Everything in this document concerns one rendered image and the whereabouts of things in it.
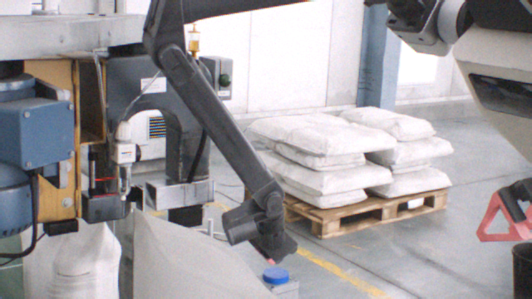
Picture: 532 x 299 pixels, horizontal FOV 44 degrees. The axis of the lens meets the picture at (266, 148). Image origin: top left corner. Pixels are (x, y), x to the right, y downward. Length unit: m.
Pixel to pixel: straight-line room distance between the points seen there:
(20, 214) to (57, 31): 0.29
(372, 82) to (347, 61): 0.38
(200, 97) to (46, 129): 0.28
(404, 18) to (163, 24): 0.46
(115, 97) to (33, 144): 0.35
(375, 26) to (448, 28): 6.00
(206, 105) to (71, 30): 0.26
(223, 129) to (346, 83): 6.01
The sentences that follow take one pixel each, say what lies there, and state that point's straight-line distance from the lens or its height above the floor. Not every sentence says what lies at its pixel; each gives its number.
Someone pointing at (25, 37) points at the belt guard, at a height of 1.40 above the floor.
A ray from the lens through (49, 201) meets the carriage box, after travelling 1.34.
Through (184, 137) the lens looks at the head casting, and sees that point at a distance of 1.42.
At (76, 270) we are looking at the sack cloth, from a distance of 1.70.
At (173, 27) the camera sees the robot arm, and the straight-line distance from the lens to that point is 1.08.
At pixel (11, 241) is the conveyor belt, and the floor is 0.38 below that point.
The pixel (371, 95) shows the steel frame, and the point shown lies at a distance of 7.31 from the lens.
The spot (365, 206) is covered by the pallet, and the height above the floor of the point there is 0.14.
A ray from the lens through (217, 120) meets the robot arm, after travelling 1.19.
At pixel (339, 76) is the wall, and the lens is 7.11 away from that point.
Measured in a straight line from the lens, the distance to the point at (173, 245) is 1.28.
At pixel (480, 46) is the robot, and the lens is 1.19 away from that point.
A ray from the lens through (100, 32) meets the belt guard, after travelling 1.23.
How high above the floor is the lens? 1.49
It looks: 14 degrees down
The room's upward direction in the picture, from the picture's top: 3 degrees clockwise
